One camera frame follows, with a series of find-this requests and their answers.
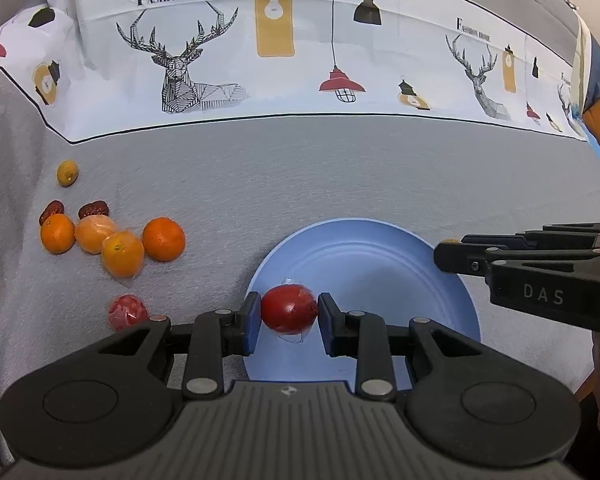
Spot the smooth red tomato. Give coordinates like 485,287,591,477
261,284,318,335

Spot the crinkly red tomato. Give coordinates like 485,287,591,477
107,295,149,332

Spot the bare orange mandarin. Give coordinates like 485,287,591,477
40,214,76,255
142,217,186,262

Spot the plastic orange mandarin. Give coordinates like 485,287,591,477
100,230,145,280

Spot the pale orange mandarin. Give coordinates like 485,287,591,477
74,214,119,255

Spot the dark red jujube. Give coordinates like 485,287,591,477
78,200,110,219
38,200,65,226

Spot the small yellow fruit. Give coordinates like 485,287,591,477
56,159,80,188

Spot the blue round plate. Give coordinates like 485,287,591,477
245,219,481,384

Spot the grey deer print sofa cover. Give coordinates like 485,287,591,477
0,0,600,471

